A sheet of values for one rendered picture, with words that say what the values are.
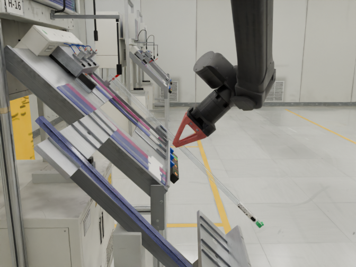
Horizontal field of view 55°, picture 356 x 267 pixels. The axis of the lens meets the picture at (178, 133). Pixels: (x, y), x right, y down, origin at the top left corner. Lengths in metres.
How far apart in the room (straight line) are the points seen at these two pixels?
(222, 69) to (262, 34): 0.17
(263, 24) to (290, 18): 7.68
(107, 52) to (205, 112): 4.05
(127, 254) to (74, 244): 0.62
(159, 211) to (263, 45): 0.78
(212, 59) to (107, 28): 4.09
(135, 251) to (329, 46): 8.01
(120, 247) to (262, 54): 0.47
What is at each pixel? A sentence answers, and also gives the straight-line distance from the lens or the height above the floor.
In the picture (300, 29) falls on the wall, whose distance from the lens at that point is 8.29.
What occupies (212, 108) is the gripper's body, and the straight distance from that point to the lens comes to 0.75.
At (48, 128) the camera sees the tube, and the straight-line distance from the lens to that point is 0.60.
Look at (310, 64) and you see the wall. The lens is 8.39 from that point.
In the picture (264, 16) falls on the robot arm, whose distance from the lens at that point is 0.54.
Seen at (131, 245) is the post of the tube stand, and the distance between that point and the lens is 0.75.
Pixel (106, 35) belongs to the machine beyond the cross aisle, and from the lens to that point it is 4.76.
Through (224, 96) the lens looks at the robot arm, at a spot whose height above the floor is 1.10.
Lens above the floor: 1.19
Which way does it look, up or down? 13 degrees down
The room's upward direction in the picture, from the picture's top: straight up
